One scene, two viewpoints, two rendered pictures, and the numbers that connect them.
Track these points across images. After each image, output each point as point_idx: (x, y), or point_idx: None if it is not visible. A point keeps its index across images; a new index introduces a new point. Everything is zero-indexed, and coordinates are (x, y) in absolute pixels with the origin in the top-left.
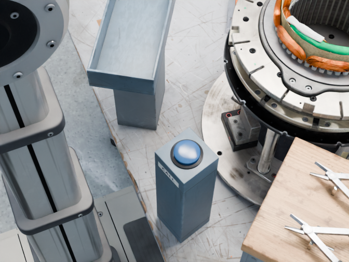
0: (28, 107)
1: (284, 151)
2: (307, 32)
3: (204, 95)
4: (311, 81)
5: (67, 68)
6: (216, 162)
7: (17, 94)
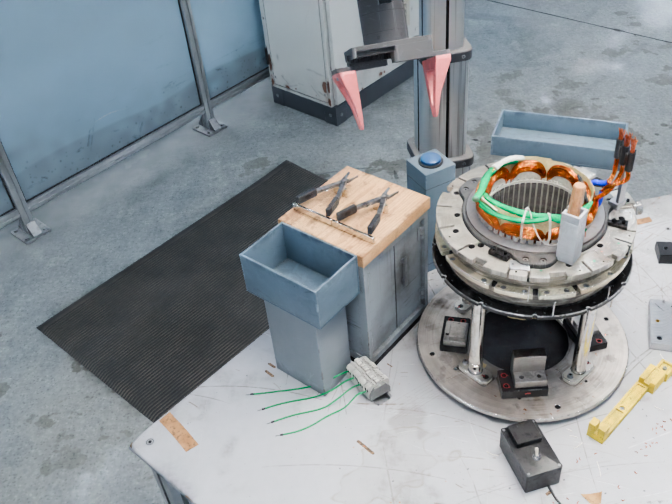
0: (424, 30)
1: (494, 329)
2: (502, 159)
3: None
4: (472, 190)
5: None
6: (424, 179)
7: (423, 14)
